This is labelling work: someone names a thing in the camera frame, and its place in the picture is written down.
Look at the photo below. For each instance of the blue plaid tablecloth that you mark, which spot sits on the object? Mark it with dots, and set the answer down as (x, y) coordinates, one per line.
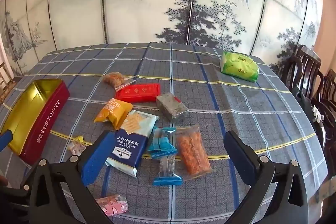
(210, 108)

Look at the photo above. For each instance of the red tin box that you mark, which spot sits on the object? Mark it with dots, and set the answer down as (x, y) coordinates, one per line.
(47, 119)

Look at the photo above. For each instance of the yellow-wrapped muffin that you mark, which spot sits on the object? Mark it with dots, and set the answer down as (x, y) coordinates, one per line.
(76, 146)

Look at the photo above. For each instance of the green tissue pack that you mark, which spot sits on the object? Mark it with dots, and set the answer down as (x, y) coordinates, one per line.
(237, 66)

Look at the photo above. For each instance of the blue and white cracker packet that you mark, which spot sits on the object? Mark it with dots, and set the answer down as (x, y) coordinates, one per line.
(128, 150)

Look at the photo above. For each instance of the pink snack packet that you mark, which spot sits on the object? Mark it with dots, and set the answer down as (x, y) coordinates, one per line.
(113, 205)

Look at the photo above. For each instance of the red snack packet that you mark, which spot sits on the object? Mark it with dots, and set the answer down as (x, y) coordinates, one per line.
(139, 92)

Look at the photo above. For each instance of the clear orange snack packet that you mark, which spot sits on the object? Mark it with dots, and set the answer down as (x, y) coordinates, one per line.
(193, 153)

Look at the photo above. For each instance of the white plastic object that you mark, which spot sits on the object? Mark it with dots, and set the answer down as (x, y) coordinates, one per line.
(316, 112)

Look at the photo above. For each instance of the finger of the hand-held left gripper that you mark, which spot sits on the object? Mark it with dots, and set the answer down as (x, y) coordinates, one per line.
(5, 140)
(18, 195)

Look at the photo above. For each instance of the small blue snack packet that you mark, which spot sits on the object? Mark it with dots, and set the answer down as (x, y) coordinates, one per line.
(162, 144)
(168, 169)

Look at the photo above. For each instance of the light wooden chair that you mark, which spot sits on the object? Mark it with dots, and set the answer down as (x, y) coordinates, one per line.
(3, 77)

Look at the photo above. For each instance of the ink landscape folding screen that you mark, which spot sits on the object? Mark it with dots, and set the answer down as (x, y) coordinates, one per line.
(131, 3)

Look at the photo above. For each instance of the clear peanut snack bag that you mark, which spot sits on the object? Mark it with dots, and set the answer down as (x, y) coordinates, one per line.
(114, 79)

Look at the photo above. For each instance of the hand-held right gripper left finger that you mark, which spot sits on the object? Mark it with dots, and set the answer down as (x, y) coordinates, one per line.
(95, 158)

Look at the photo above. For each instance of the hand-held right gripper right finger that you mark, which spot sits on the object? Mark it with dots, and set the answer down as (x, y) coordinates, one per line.
(236, 150)

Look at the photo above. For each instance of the grey-green snack block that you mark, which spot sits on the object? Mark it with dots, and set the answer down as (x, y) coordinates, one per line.
(170, 107)

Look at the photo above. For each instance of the dark wooden chair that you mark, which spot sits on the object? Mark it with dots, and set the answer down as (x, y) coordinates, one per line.
(304, 61)
(329, 92)

